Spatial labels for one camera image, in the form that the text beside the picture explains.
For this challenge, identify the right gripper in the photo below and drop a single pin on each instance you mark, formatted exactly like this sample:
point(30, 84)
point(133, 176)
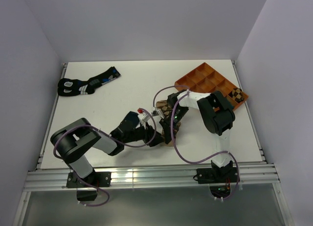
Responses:
point(166, 123)

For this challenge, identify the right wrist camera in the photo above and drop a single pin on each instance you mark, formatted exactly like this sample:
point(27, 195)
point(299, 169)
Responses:
point(157, 112)

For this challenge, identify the orange compartment tray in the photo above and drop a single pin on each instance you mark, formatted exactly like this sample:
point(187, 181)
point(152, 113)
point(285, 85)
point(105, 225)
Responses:
point(206, 79)

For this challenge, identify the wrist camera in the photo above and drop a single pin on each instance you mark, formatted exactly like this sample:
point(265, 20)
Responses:
point(157, 112)
point(144, 116)

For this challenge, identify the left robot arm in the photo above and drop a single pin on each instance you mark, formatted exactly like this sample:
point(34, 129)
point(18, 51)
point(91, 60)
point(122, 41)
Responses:
point(75, 139)

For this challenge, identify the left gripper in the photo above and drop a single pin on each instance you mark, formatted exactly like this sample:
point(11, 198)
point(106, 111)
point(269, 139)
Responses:
point(151, 137)

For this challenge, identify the black sport sock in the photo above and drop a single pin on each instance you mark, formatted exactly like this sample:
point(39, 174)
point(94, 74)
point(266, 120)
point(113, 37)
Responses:
point(73, 87)

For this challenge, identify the dark navy sock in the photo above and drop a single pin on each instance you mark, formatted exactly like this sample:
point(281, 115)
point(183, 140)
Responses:
point(130, 121)

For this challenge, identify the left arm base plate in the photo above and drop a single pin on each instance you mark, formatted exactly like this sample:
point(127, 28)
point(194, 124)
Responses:
point(102, 178)

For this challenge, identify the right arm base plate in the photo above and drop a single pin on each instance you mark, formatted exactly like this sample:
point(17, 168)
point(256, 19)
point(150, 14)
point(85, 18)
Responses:
point(216, 175)

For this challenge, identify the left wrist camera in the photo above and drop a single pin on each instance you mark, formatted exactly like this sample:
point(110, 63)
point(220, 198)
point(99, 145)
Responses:
point(144, 116)

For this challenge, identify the brown argyle sock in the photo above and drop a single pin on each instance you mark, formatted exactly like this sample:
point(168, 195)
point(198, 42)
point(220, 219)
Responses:
point(166, 110)

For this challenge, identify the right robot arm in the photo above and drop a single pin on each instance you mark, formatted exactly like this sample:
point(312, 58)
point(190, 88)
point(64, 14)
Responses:
point(218, 117)

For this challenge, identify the rolled argyle sock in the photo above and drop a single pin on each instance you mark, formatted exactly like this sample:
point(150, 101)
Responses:
point(237, 95)

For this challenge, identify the aluminium rail frame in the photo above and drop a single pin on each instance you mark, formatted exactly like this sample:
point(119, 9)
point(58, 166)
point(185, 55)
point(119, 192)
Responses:
point(260, 201)

